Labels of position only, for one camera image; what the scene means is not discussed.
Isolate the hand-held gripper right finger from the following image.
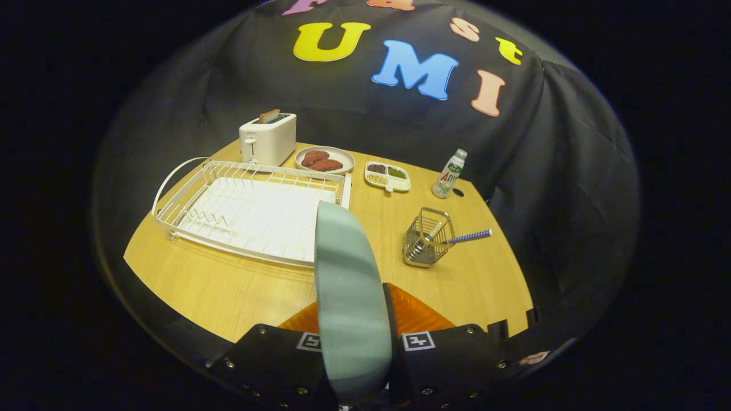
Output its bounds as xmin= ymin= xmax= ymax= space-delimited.
xmin=381 ymin=282 xmax=515 ymax=411

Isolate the pale green plate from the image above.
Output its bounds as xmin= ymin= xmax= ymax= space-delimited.
xmin=314 ymin=201 xmax=393 ymax=405

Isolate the white divided tray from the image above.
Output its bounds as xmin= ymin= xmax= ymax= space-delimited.
xmin=364 ymin=162 xmax=411 ymax=194

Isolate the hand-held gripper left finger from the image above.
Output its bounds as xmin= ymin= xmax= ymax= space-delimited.
xmin=204 ymin=301 xmax=339 ymax=411

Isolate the metal wire basket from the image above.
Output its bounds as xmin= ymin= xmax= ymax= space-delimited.
xmin=403 ymin=207 xmax=456 ymax=268

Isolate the white drink bottle green label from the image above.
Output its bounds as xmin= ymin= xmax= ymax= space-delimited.
xmin=432 ymin=149 xmax=468 ymax=199

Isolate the round beige plate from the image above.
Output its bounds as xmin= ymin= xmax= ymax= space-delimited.
xmin=295 ymin=146 xmax=355 ymax=174

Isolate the white wire dish rack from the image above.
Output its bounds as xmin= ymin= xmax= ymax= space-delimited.
xmin=151 ymin=157 xmax=352 ymax=269

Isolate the white toaster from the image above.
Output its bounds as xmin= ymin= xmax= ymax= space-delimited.
xmin=239 ymin=113 xmax=298 ymax=167

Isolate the spoon with blue checked handle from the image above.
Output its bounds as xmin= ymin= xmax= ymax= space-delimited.
xmin=412 ymin=229 xmax=493 ymax=255

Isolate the black backdrop cloth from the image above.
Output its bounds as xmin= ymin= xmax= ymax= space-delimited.
xmin=94 ymin=0 xmax=640 ymax=394

